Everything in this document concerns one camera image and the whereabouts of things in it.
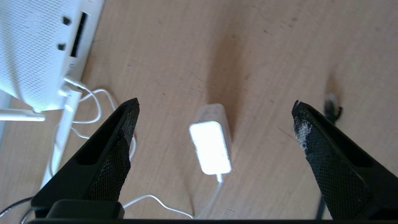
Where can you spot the white power adapter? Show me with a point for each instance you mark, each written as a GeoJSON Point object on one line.
{"type": "Point", "coordinates": [211, 146]}

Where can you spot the white router with antennas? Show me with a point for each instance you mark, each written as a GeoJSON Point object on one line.
{"type": "Point", "coordinates": [31, 46]}

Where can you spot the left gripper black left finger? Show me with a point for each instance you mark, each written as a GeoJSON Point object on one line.
{"type": "Point", "coordinates": [102, 161]}

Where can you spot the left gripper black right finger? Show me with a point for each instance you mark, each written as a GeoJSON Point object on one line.
{"type": "Point", "coordinates": [339, 168]}

